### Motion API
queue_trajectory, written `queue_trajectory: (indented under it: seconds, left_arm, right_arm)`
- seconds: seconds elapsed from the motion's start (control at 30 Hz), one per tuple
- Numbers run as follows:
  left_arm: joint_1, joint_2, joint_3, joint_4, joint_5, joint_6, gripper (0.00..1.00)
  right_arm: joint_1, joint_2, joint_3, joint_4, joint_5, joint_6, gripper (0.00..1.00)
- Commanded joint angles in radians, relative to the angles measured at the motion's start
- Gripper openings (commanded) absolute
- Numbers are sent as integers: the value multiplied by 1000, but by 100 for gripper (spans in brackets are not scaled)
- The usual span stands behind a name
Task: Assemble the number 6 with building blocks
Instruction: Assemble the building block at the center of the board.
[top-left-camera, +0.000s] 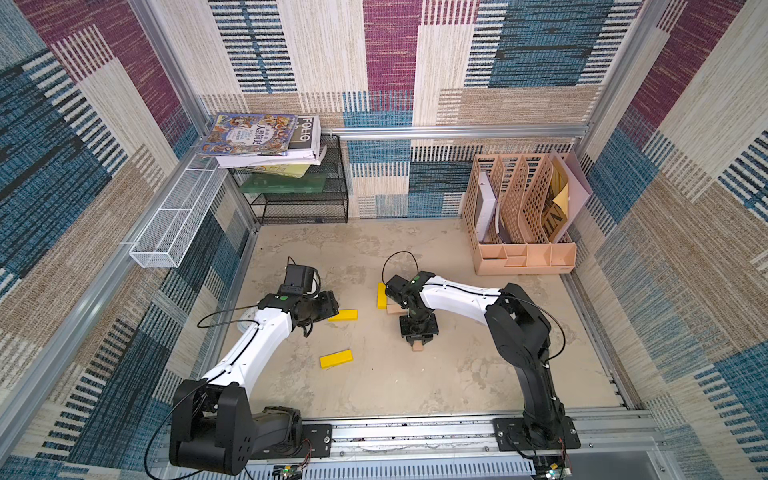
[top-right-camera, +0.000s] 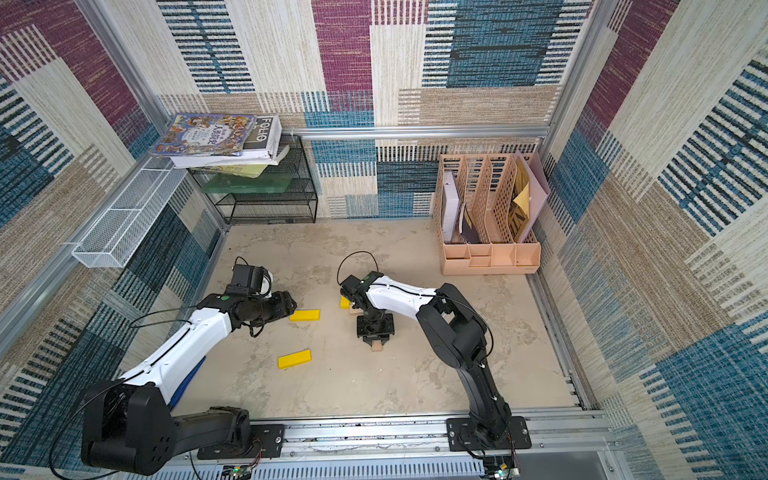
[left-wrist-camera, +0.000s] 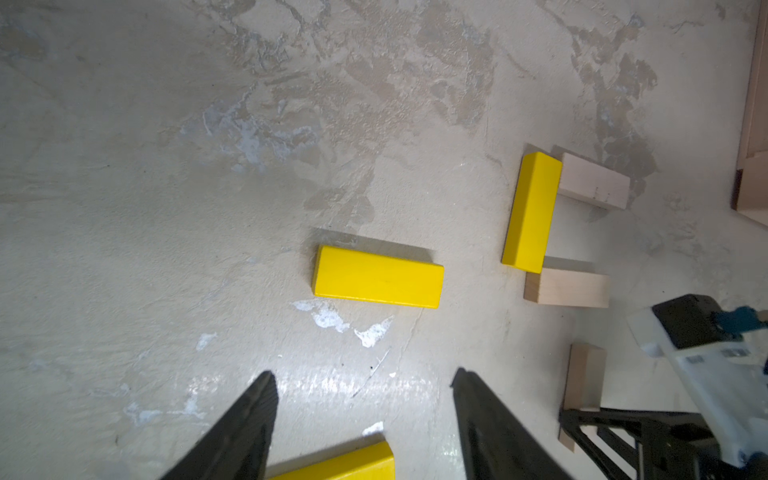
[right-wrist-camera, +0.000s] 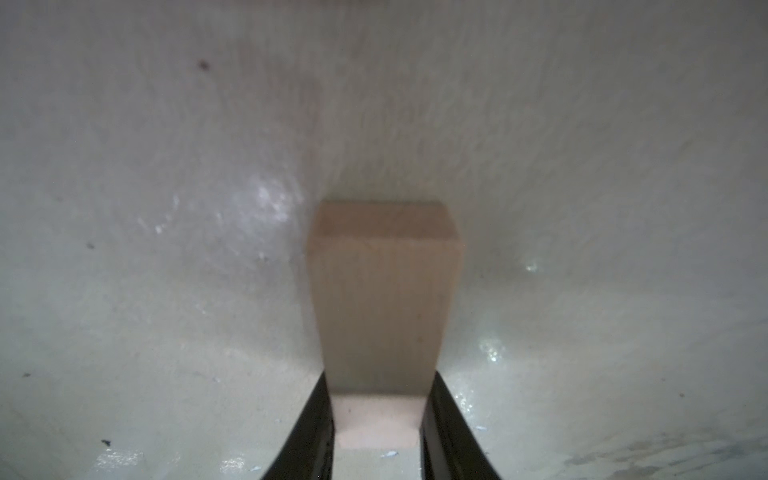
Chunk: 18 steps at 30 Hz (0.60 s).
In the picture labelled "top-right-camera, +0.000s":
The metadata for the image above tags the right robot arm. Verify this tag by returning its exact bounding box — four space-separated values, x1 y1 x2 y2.
340 271 532 451

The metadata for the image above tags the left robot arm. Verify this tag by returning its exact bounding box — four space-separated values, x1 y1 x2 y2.
81 264 297 475

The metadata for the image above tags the green folder on shelf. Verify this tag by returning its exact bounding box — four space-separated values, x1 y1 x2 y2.
202 173 294 194

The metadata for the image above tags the blue marker pen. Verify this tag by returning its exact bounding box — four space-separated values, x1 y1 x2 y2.
168 357 206 410

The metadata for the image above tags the white book in organizer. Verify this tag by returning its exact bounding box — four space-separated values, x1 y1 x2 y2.
442 171 461 243

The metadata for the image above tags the black folio book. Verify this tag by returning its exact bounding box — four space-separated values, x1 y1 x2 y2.
167 115 284 168

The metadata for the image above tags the pink desk file organizer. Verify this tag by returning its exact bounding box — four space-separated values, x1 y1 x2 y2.
433 153 550 276

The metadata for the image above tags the colourful picture book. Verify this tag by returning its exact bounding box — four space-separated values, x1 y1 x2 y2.
150 113 256 157

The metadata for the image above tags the yellow black paper in organizer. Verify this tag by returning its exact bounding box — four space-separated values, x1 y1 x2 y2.
508 158 531 242

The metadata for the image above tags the black wire shelf rack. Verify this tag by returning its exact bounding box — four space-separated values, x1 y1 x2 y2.
190 135 319 225

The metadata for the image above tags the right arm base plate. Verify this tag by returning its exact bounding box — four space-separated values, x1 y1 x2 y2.
445 416 532 452

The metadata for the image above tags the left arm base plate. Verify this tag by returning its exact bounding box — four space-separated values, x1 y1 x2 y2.
196 423 286 460

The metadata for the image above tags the white wire mesh basket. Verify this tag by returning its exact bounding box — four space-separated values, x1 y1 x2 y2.
72 166 186 269

